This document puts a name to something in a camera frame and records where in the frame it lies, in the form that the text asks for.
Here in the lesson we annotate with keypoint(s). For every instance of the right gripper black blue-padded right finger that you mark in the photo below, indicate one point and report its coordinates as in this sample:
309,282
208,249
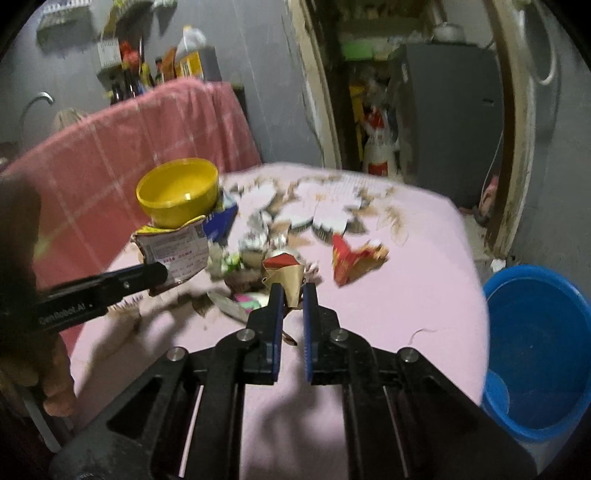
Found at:
404,419

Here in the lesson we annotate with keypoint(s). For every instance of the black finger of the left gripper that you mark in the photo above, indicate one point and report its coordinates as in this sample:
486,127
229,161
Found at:
74,303

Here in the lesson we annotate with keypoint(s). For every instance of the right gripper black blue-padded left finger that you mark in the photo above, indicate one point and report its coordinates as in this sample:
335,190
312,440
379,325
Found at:
182,417

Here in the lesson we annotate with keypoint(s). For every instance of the white printed paper wrapper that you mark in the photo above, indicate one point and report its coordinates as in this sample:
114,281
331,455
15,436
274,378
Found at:
183,251

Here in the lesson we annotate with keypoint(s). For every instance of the gold red carton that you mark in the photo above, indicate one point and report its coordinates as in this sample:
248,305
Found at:
284,269

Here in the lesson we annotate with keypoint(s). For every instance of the silver foil trash pile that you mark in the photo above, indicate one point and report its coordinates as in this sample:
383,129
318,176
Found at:
243,269

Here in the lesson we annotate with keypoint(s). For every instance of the person's hand at left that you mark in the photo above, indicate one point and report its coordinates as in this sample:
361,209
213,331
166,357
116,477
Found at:
29,357

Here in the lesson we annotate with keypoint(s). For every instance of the blue plastic basin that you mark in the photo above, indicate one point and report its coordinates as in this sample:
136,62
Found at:
538,381

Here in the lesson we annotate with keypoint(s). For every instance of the red plaid cloth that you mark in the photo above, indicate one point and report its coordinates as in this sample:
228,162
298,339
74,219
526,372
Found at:
68,206

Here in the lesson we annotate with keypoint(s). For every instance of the yellow plastic bowl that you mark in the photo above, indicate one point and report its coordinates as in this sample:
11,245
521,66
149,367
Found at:
178,191

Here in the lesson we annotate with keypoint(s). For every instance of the red gold crumpled wrapper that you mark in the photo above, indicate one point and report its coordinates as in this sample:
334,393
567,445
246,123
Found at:
350,264

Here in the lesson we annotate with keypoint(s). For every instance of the beige rag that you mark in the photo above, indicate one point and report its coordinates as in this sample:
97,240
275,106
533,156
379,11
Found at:
65,118

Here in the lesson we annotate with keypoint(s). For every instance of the pink floral table cloth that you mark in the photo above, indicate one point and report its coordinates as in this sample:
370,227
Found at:
427,295

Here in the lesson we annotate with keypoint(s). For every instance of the dark sauce bottle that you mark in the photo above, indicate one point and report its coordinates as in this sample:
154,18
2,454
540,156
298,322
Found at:
130,78

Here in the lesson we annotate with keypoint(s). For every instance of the red white sack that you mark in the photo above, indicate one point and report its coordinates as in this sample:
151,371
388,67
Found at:
379,153

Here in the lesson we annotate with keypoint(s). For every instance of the large oil jug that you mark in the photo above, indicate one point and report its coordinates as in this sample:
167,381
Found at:
194,57

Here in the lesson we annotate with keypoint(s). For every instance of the grey metal cabinet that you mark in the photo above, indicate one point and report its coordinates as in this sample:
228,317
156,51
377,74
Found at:
449,104

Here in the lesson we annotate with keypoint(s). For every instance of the green box on shelf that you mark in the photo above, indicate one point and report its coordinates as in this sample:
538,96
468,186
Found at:
361,50

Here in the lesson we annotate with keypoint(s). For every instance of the metal pot on cabinet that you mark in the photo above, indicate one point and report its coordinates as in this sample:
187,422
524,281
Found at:
447,32

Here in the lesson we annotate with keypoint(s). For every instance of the white wall basket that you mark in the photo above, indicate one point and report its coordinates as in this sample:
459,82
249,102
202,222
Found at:
62,12

